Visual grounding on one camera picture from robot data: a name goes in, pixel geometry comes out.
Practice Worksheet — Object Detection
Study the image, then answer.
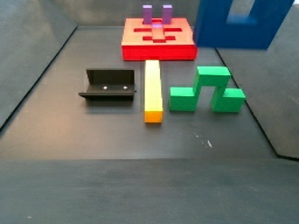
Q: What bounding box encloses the blue U-shaped block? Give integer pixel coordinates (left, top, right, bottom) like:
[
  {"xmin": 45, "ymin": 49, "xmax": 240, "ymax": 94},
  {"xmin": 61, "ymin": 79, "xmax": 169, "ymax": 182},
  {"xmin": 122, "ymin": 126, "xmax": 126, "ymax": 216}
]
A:
[{"xmin": 192, "ymin": 0, "xmax": 295, "ymax": 50}]

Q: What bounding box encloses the red slotted board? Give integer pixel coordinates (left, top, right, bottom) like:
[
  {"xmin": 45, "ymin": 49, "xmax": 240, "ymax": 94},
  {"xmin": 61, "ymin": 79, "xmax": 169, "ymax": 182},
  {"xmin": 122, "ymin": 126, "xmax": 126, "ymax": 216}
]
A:
[{"xmin": 121, "ymin": 17, "xmax": 197, "ymax": 61}]

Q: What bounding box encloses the yellow long bar block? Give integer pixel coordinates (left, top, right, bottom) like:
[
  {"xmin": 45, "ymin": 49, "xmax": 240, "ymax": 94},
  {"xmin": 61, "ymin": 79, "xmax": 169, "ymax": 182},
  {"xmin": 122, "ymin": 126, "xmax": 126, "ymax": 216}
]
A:
[{"xmin": 144, "ymin": 60, "xmax": 164, "ymax": 123}]

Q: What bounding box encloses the green arch-shaped block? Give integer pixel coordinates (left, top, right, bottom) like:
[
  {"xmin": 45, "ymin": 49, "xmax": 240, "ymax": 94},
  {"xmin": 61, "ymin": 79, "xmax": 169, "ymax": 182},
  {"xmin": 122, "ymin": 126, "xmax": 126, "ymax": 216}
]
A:
[{"xmin": 169, "ymin": 66, "xmax": 245, "ymax": 113}]

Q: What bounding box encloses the purple U-shaped block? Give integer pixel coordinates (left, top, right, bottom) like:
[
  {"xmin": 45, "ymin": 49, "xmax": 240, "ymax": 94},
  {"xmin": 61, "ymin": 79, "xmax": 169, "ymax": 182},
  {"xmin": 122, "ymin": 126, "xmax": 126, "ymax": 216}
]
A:
[{"xmin": 142, "ymin": 4, "xmax": 173, "ymax": 27}]

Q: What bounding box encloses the black angled bracket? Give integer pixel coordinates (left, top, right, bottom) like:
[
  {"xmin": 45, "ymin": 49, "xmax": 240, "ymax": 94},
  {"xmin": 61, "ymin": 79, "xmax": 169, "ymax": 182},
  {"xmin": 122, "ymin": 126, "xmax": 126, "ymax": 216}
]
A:
[{"xmin": 78, "ymin": 68, "xmax": 136, "ymax": 100}]

